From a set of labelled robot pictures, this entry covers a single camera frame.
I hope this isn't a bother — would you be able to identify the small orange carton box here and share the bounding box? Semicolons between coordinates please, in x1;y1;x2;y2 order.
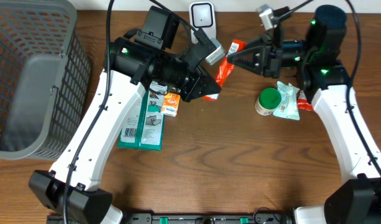
161;93;180;117

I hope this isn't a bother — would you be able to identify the small red stick packet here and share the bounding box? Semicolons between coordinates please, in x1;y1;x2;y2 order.
215;39;247;88

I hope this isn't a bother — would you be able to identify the red snack bag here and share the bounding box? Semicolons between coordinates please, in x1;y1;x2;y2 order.
297;90;313;111

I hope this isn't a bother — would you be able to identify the green white packet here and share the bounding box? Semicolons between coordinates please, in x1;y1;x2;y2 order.
117;82;168;151

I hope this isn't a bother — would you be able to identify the pale green tissue pack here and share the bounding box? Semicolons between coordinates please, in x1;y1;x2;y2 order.
273;81;300;121

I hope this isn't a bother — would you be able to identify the white barcode scanner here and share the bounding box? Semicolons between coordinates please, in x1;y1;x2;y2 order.
189;1;217;39

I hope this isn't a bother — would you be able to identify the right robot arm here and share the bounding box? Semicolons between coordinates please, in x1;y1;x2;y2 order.
228;4;381;223

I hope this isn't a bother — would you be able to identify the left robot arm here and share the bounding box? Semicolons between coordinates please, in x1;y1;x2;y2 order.
29;3;225;223

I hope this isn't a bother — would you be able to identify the grey plastic mesh basket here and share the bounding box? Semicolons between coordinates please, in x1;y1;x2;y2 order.
0;0;91;160

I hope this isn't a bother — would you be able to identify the green lid seasoning jar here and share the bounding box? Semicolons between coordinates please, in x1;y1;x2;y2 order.
255;88;282;116

